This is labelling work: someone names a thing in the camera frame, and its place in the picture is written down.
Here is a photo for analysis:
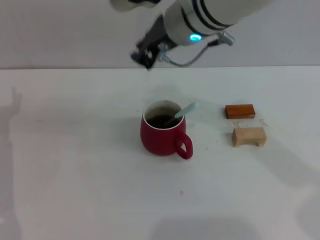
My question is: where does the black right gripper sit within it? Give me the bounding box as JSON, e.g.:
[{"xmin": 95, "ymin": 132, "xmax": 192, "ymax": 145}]
[{"xmin": 129, "ymin": 14, "xmax": 176, "ymax": 70}]

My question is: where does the blue handled metal spoon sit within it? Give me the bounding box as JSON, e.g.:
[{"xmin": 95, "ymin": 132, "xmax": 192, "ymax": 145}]
[{"xmin": 163, "ymin": 101, "xmax": 200, "ymax": 127}]

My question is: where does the red ceramic cup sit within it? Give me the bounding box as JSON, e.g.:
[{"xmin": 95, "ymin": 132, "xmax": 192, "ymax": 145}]
[{"xmin": 139, "ymin": 99, "xmax": 194, "ymax": 160}]

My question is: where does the dark coffee liquid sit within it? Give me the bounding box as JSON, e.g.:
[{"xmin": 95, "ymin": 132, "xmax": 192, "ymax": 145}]
[{"xmin": 146, "ymin": 114, "xmax": 181, "ymax": 129}]

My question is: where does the dark brown wooden block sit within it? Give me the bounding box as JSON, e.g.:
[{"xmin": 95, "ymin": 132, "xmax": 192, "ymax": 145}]
[{"xmin": 224, "ymin": 104, "xmax": 256, "ymax": 120}]

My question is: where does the light wooden notched block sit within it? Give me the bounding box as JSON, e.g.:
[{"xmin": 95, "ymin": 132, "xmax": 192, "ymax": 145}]
[{"xmin": 231, "ymin": 126, "xmax": 267, "ymax": 148}]

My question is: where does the silver connector with gray cable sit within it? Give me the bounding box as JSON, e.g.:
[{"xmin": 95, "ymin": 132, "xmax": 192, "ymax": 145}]
[{"xmin": 157, "ymin": 31, "xmax": 236, "ymax": 67}]

